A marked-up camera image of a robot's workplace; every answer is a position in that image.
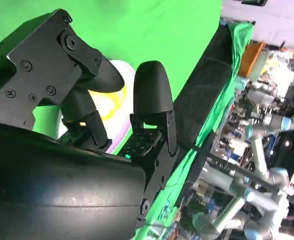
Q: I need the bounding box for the black table edge strip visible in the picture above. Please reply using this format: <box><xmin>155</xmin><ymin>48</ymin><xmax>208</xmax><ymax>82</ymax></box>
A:
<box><xmin>173</xmin><ymin>23</ymin><xmax>235</xmax><ymax>151</ymax></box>

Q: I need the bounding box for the orange box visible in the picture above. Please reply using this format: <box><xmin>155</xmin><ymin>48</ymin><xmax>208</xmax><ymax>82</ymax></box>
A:
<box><xmin>238</xmin><ymin>41</ymin><xmax>265</xmax><ymax>78</ymax></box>

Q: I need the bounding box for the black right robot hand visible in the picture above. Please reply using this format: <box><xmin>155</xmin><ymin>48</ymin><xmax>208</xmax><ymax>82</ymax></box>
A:
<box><xmin>0</xmin><ymin>8</ymin><xmax>180</xmax><ymax>240</ymax></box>

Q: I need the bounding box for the green cloth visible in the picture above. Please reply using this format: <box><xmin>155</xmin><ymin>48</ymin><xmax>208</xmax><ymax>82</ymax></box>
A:
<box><xmin>0</xmin><ymin>0</ymin><xmax>255</xmax><ymax>240</ymax></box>

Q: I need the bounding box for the black frame bar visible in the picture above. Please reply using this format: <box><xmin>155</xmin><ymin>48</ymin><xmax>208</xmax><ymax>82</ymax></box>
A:
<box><xmin>179</xmin><ymin>142</ymin><xmax>294</xmax><ymax>211</ymax></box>

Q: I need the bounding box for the lilac plate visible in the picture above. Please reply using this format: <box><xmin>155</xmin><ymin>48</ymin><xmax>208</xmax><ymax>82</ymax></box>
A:
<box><xmin>57</xmin><ymin>59</ymin><xmax>135</xmax><ymax>155</ymax></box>

